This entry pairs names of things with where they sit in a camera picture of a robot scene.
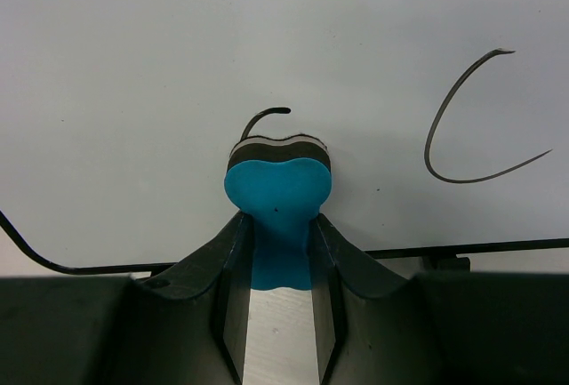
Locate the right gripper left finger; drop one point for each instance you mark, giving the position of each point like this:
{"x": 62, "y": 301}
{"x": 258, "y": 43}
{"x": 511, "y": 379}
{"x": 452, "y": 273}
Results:
{"x": 186, "y": 325}

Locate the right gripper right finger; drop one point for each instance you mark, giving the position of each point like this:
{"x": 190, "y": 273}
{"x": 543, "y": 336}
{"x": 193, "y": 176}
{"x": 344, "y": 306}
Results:
{"x": 439, "y": 327}

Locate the blue bone-shaped eraser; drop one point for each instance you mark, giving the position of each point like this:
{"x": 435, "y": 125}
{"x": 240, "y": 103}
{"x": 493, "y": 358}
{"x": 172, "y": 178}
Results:
{"x": 281, "y": 184}

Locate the white whiteboard black frame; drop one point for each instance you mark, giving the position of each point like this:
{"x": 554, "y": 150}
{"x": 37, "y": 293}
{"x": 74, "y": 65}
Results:
{"x": 446, "y": 120}

